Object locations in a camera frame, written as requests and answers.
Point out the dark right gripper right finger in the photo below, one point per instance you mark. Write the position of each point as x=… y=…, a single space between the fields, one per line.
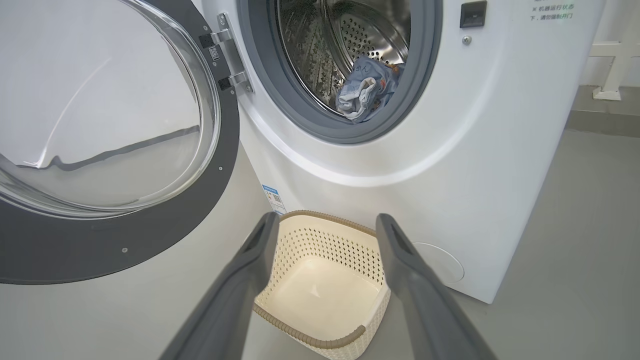
x=425 y=310

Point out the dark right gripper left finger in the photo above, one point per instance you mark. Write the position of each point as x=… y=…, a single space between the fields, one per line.
x=235 y=300

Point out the black round glass washer door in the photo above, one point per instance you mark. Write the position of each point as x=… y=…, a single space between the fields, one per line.
x=150 y=230

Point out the blue and white garment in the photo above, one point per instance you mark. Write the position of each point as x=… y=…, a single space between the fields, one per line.
x=352 y=95

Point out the blue garment with orange print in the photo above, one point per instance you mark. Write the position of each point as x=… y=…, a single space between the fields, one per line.
x=391 y=85

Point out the white front-load washing machine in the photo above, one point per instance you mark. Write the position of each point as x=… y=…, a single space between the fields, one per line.
x=475 y=150

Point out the silver door hinge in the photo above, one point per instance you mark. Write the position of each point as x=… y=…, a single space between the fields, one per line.
x=235 y=55

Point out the perforated steel washer drum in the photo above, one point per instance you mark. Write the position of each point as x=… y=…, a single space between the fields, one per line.
x=320 y=45

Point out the black door latch socket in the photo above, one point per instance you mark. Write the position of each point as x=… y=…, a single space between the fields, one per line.
x=473 y=13

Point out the round white filter cover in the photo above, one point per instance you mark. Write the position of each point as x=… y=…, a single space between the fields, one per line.
x=445 y=262

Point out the cream perforated laundry basket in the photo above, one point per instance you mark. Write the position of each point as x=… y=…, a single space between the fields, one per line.
x=320 y=295

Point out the blue energy label sticker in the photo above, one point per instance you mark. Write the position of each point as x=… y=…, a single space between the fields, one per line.
x=274 y=199

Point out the small barcode sticker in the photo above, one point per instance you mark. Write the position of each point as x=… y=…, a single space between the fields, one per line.
x=214 y=53

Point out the small silver screw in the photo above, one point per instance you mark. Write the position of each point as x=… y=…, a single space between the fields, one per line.
x=467 y=40

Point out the printed text sticker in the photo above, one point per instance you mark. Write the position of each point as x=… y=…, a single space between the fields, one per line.
x=552 y=10

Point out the white metal frame stand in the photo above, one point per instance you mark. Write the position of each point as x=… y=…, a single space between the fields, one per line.
x=612 y=70

